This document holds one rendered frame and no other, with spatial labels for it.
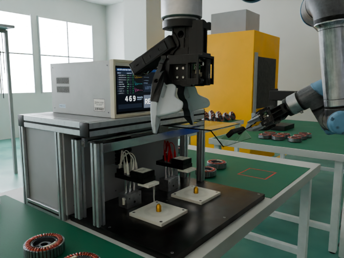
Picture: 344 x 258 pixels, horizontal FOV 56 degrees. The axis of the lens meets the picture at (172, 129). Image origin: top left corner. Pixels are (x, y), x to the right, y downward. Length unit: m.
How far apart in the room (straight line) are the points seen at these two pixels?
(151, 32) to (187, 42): 4.70
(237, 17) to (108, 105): 4.19
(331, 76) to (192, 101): 0.58
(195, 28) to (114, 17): 8.72
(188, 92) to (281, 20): 6.03
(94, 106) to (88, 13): 8.06
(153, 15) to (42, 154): 4.30
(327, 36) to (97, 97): 0.79
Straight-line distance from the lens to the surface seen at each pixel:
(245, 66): 4.77
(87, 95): 1.25
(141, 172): 1.17
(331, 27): 1.14
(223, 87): 4.93
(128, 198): 1.24
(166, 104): 0.56
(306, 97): 1.25
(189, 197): 1.33
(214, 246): 1.05
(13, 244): 1.15
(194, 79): 0.56
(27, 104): 8.07
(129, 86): 1.19
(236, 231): 1.16
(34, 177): 1.39
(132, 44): 5.40
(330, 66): 1.13
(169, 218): 1.14
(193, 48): 0.58
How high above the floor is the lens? 1.24
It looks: 8 degrees down
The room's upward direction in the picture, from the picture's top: straight up
